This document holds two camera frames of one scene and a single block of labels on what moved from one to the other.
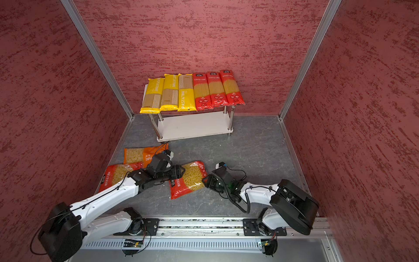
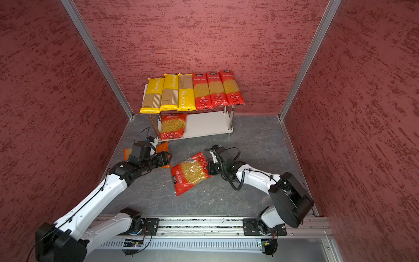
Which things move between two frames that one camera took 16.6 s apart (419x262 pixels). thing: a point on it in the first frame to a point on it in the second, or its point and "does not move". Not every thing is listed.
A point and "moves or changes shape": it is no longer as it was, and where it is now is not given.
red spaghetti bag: (218, 94) does not move
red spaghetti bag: (232, 94) does not move
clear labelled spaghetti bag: (202, 95) does not move
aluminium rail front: (209, 228) does not move
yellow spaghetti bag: (152, 99) does not move
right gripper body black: (215, 184) to (216, 168)
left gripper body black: (169, 174) to (154, 161)
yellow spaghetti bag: (169, 100) does not move
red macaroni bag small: (115, 173) moves or changes shape
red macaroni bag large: (192, 180) to (173, 126)
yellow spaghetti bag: (186, 93) does not move
